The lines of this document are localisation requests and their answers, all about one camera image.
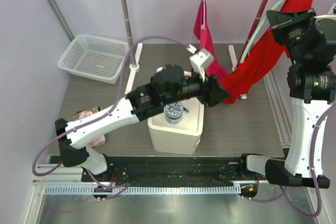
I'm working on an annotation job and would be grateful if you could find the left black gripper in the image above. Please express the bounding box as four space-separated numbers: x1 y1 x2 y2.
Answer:
162 65 230 106

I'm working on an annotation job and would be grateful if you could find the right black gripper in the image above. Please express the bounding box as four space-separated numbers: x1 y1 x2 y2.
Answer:
267 8 318 65

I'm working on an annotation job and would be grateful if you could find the mint green hanger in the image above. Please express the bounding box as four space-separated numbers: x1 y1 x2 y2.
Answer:
239 0 286 63

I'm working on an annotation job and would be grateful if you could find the red t shirt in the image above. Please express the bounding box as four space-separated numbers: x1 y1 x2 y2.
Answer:
219 0 313 104

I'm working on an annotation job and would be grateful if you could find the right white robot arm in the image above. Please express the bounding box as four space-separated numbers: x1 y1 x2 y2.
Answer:
237 9 335 189

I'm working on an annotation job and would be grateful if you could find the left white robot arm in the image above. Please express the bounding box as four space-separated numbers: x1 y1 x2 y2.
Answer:
55 64 230 182

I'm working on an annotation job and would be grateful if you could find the pink t shirt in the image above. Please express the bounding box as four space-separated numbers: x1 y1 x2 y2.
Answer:
193 0 229 79

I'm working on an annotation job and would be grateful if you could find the blue patterned round tin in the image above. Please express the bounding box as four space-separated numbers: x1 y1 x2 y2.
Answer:
164 101 184 124

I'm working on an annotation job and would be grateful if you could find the white foam box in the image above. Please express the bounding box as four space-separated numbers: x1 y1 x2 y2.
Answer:
148 98 204 155

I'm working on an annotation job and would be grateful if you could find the white clothes rack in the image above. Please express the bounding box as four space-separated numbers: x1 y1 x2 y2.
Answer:
117 0 281 100

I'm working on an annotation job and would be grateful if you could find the white plastic basket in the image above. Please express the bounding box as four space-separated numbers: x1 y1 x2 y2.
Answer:
57 34 129 84

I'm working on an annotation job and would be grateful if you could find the pink illustrated book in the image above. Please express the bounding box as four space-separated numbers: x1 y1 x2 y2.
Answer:
72 106 106 147

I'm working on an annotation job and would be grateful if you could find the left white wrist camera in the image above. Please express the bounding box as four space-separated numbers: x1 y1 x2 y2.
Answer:
187 44 215 82

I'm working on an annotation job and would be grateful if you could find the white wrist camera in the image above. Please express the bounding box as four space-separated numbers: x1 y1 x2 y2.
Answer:
187 44 215 82
327 3 336 15

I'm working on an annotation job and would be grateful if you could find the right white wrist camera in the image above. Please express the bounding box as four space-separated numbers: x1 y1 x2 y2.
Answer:
327 3 336 15

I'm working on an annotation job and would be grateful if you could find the blue wire hanger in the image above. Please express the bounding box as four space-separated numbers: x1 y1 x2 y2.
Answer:
201 0 206 30

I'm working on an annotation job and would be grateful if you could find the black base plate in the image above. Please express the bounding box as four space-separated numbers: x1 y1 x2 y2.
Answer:
81 155 270 186

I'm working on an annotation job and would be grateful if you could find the white slotted cable duct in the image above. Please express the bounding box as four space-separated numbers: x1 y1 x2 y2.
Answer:
44 184 241 196

